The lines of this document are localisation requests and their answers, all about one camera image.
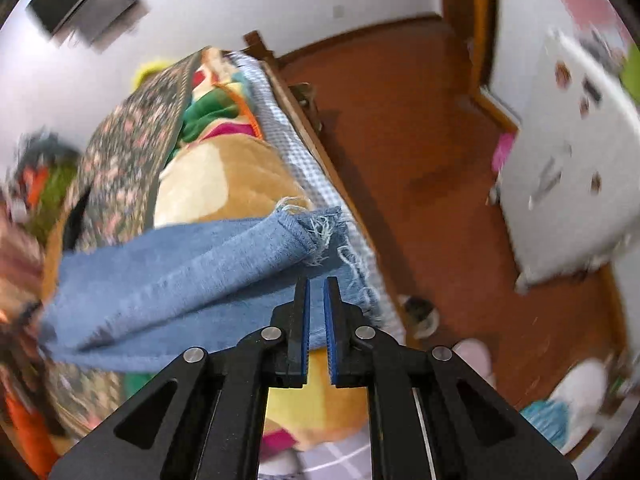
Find blue denim pants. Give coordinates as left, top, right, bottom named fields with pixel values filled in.
left=40, top=206, right=386, bottom=373

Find pink slipper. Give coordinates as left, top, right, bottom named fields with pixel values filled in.
left=452, top=339, right=496, bottom=387

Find green storage bag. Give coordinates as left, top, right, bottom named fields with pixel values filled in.
left=20, top=160, right=81, bottom=241

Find colourful plush printed blanket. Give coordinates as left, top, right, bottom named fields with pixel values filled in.
left=152, top=50, right=373, bottom=463

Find yellow foam tube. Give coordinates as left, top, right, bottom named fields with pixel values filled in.
left=132, top=60, right=173, bottom=87

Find dark floral blanket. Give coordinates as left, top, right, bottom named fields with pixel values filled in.
left=0, top=46, right=207, bottom=441

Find grey checked bed sheet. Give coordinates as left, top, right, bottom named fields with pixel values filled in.
left=227, top=51, right=408, bottom=348

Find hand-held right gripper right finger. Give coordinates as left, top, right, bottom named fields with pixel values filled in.
left=324, top=276, right=577, bottom=480

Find white cabinet with stickers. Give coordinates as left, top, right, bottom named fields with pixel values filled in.
left=492, top=27, right=640, bottom=288

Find white slipper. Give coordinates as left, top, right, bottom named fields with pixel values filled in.
left=550, top=360, right=608, bottom=446

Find wooden door frame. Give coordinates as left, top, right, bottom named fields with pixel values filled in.
left=437, top=0, right=522, bottom=131

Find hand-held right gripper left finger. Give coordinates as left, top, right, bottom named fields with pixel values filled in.
left=47, top=277, right=312, bottom=480

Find orange cloth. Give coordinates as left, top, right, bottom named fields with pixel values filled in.
left=0, top=390, right=57, bottom=480

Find small floor bowl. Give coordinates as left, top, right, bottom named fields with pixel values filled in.
left=400, top=296, right=441, bottom=338

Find teal cloth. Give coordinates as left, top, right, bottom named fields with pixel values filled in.
left=520, top=400, right=571, bottom=453

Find small black wall screen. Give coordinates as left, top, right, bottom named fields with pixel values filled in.
left=65, top=0, right=151, bottom=55

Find pink plastic item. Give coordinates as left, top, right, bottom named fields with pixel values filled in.
left=491, top=132, right=516, bottom=173

